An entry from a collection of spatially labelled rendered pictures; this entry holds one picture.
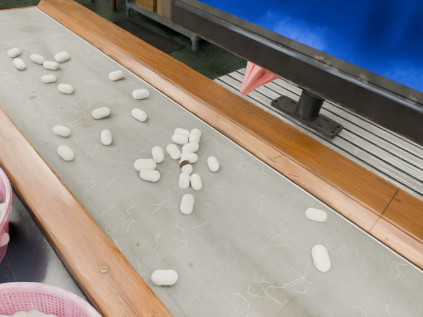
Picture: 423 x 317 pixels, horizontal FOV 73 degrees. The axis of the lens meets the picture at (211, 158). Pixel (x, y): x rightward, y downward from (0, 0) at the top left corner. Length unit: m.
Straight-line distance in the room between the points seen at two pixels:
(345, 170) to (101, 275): 0.43
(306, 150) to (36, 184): 0.46
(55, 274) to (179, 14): 0.41
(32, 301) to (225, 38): 0.36
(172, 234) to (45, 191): 0.20
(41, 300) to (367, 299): 0.40
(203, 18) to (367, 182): 0.45
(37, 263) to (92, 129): 0.26
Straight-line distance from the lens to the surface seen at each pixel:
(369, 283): 0.48
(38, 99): 0.74
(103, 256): 0.40
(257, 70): 0.51
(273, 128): 0.61
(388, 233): 0.53
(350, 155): 0.78
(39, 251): 0.54
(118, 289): 0.38
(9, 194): 0.49
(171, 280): 0.39
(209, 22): 0.18
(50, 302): 0.41
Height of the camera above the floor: 1.11
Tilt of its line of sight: 43 degrees down
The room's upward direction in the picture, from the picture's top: 8 degrees clockwise
